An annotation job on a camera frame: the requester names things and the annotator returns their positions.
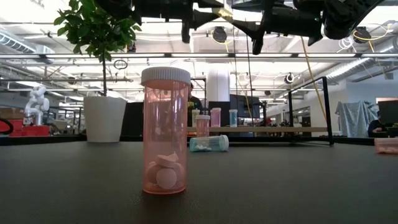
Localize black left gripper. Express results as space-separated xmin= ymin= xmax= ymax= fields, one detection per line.
xmin=141 ymin=0 xmax=224 ymax=44

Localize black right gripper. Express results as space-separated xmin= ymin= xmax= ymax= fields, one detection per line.
xmin=231 ymin=0 xmax=324 ymax=55

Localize salmon medicine bottle white cap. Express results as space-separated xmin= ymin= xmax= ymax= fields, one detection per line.
xmin=374 ymin=138 xmax=398 ymax=156
xmin=140 ymin=67 xmax=192 ymax=195
xmin=195 ymin=114 xmax=211 ymax=138

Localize teal medicine bottle white cap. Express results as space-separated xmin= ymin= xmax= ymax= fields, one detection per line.
xmin=189 ymin=134 xmax=230 ymax=153

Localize long ceiling light bar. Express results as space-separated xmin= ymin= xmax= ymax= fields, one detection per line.
xmin=0 ymin=52 xmax=398 ymax=60

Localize white building column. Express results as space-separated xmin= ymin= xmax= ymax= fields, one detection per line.
xmin=206 ymin=63 xmax=231 ymax=103

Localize person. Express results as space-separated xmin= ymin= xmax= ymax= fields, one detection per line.
xmin=367 ymin=110 xmax=389 ymax=138
xmin=186 ymin=81 xmax=202 ymax=128

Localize black monitor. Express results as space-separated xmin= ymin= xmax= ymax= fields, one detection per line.
xmin=377 ymin=99 xmax=398 ymax=124
xmin=229 ymin=94 xmax=261 ymax=119

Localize black panel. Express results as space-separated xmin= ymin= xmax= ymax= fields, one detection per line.
xmin=207 ymin=101 xmax=231 ymax=128
xmin=120 ymin=101 xmax=144 ymax=138

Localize green plant in white pot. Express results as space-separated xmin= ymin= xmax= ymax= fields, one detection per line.
xmin=53 ymin=0 xmax=143 ymax=143

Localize blue-grey draped cloth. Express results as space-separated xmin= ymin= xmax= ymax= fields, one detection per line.
xmin=335 ymin=100 xmax=379 ymax=139

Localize black table mat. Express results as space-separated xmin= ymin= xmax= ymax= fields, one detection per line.
xmin=0 ymin=136 xmax=398 ymax=224

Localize thin black hanging cable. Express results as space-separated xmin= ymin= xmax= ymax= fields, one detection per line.
xmin=246 ymin=37 xmax=254 ymax=125
xmin=233 ymin=27 xmax=238 ymax=105

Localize orange-yellow cable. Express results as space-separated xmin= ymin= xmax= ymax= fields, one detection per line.
xmin=300 ymin=36 xmax=328 ymax=123

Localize silver air duct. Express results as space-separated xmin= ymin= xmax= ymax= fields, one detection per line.
xmin=0 ymin=30 xmax=56 ymax=65
xmin=325 ymin=37 xmax=398 ymax=82

